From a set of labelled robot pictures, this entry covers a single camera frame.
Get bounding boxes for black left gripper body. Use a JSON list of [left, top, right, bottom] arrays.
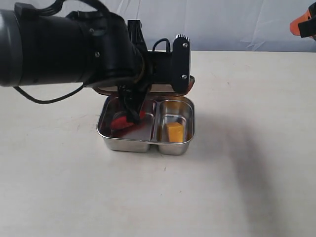
[[116, 50, 175, 86]]

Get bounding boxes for yellow toy cheese wedge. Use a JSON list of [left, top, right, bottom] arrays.
[[165, 122, 184, 143]]

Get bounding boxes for dark transparent lunch box lid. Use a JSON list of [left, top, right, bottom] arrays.
[[93, 75, 196, 96]]

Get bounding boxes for red toy sausage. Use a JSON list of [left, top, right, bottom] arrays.
[[110, 111, 146, 130]]

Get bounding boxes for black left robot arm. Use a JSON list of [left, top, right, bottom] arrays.
[[0, 0, 172, 87]]

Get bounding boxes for stainless steel lunch box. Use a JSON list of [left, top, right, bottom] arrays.
[[97, 96, 195, 156]]

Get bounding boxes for blue-grey backdrop cloth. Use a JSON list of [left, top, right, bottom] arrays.
[[0, 0, 316, 52]]

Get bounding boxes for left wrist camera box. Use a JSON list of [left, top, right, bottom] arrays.
[[171, 34, 191, 95]]

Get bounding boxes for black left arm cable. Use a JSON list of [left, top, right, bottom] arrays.
[[13, 0, 173, 125]]

